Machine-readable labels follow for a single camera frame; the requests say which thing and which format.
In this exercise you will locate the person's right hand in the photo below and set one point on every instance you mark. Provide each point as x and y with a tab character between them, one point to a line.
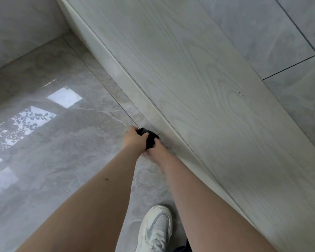
160	153

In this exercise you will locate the person's left hand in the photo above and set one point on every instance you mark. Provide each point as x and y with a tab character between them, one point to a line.
132	140

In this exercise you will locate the person's left fingers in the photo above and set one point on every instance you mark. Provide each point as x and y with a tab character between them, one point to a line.
143	138

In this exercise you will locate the person's right fingers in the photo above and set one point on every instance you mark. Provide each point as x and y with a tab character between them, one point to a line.
150	153

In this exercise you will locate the small black object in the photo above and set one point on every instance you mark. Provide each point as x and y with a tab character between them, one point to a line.
150	141

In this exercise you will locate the person's left forearm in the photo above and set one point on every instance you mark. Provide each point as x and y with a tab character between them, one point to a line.
94	204

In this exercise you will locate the person's right forearm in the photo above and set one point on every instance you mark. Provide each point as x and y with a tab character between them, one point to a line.
207	207

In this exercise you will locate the pale door trim strip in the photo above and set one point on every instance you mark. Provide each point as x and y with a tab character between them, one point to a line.
126	78

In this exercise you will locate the pale wood grain door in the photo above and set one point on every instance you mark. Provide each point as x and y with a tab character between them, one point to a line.
199	102

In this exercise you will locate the white grey sneaker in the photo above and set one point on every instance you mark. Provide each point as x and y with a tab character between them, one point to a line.
154	229

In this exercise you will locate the dark trouser leg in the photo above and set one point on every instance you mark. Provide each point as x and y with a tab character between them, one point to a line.
183	248

